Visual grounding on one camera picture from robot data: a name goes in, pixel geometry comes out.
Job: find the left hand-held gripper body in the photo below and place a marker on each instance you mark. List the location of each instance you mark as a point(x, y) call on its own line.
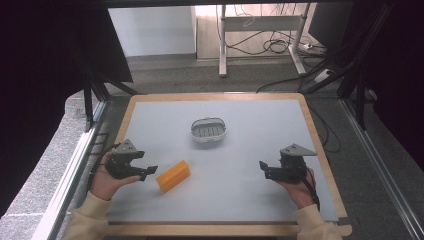
point(120, 164)

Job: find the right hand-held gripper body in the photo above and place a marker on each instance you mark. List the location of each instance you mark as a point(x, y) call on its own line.
point(293, 165)

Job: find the orange soap bar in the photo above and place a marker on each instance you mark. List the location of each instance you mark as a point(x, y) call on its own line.
point(173, 176)

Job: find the grey soap dish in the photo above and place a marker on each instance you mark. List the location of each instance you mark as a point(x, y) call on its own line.
point(209, 130)

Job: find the person's left hand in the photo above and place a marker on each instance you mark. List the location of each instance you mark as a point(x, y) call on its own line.
point(105, 183)

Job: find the person's right hand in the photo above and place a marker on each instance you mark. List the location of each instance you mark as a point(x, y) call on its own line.
point(298, 193)

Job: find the grey table mat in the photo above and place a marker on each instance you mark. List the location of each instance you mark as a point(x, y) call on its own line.
point(233, 186)

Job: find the black metal stand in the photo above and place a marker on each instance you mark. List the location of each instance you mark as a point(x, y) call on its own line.
point(96, 90)
point(358, 73)

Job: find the white power strip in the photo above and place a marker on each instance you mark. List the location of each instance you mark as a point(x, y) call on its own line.
point(322, 75)

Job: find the black curtain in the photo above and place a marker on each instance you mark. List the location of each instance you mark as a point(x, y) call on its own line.
point(396, 66)
point(36, 83)

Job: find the aluminium frame rail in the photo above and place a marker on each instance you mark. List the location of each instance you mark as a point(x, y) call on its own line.
point(63, 186)
point(383, 166)

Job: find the white desk frame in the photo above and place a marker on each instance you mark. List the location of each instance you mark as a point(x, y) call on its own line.
point(263, 24)

